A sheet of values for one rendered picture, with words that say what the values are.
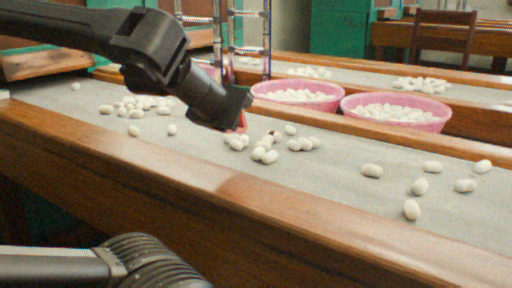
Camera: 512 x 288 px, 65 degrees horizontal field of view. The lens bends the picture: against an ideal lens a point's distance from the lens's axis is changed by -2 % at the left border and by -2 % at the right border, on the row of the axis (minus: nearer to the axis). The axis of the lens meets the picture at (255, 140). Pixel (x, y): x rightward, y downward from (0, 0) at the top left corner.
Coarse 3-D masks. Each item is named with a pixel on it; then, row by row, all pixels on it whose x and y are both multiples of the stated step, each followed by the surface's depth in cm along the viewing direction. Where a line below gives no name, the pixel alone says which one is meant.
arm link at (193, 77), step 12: (180, 60) 56; (192, 60) 56; (180, 72) 55; (192, 72) 55; (204, 72) 58; (168, 84) 56; (180, 84) 55; (192, 84) 56; (204, 84) 58; (180, 96) 57; (192, 96) 58
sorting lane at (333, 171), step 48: (48, 96) 121; (96, 96) 121; (192, 144) 85; (336, 144) 85; (384, 144) 85; (336, 192) 65; (384, 192) 65; (432, 192) 65; (480, 192) 65; (480, 240) 53
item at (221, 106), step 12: (216, 84) 61; (204, 96) 59; (216, 96) 60; (228, 96) 63; (240, 96) 63; (192, 108) 61; (204, 108) 60; (216, 108) 61; (228, 108) 63; (240, 108) 62; (204, 120) 64; (216, 120) 63; (228, 120) 62
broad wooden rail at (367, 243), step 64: (0, 128) 98; (64, 128) 87; (64, 192) 87; (128, 192) 72; (192, 192) 61; (256, 192) 60; (192, 256) 66; (256, 256) 57; (320, 256) 50; (384, 256) 46; (448, 256) 46
